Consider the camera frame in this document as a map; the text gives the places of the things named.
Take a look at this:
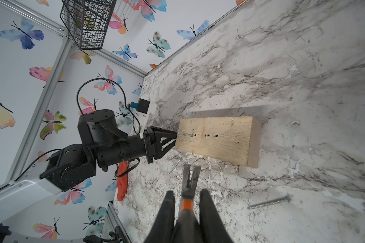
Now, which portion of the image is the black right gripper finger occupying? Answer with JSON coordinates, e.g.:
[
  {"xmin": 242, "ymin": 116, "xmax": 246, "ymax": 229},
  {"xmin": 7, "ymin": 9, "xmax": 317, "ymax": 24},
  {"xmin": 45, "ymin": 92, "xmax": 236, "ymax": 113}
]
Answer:
[{"xmin": 199, "ymin": 189, "xmax": 233, "ymax": 243}]

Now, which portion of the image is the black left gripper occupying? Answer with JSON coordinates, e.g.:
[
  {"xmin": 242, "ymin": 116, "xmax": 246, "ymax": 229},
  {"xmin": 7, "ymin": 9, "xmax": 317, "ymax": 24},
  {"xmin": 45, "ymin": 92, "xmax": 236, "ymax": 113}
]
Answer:
[{"xmin": 78, "ymin": 109, "xmax": 177, "ymax": 243}]

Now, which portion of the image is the orange handled claw hammer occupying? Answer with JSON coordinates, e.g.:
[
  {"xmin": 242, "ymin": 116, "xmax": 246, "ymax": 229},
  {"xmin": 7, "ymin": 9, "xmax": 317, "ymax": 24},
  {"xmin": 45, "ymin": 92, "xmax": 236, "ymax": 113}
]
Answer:
[{"xmin": 171, "ymin": 164, "xmax": 204, "ymax": 243}]

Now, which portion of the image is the dark steel nail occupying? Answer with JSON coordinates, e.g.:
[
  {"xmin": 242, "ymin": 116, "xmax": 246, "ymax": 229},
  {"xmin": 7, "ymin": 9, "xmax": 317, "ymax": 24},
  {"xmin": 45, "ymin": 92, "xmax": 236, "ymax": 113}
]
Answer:
[{"xmin": 247, "ymin": 195, "xmax": 291, "ymax": 210}]

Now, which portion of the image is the wooden board with holes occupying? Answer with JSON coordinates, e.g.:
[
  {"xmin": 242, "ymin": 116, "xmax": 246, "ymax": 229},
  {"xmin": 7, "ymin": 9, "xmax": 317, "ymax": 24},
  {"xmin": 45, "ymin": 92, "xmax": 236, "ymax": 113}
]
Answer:
[{"xmin": 175, "ymin": 116, "xmax": 262, "ymax": 168}]

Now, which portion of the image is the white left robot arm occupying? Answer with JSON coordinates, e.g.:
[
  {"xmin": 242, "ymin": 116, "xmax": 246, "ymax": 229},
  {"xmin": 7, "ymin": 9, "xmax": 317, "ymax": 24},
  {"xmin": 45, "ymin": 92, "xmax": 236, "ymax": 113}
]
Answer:
[{"xmin": 0, "ymin": 109, "xmax": 177, "ymax": 224}]

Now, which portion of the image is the middle steel nail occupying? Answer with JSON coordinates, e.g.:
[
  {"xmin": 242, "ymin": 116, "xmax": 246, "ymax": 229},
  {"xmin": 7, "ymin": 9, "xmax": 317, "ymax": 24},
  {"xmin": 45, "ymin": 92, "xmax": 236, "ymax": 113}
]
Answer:
[{"xmin": 168, "ymin": 159, "xmax": 181, "ymax": 174}]

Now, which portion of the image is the red silicone glove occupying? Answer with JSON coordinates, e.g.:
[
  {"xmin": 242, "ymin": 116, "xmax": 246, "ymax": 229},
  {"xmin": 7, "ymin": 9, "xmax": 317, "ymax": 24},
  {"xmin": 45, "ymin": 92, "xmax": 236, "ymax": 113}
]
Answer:
[{"xmin": 115, "ymin": 162, "xmax": 128, "ymax": 201}]

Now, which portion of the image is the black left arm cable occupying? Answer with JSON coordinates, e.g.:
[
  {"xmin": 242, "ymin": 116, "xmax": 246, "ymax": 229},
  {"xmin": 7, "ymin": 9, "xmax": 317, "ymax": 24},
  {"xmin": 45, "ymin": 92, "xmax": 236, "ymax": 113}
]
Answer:
[{"xmin": 13, "ymin": 77, "xmax": 141, "ymax": 183}]

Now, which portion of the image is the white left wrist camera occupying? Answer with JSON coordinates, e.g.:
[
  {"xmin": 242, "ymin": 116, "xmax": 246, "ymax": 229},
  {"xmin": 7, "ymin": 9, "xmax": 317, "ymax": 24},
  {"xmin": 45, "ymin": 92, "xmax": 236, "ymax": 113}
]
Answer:
[{"xmin": 130, "ymin": 99, "xmax": 157, "ymax": 138}]

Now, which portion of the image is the black wire wall basket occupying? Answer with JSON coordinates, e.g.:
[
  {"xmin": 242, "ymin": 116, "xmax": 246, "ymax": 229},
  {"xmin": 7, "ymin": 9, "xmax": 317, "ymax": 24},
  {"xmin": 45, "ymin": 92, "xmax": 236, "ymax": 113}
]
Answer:
[{"xmin": 60, "ymin": 0, "xmax": 116, "ymax": 51}]

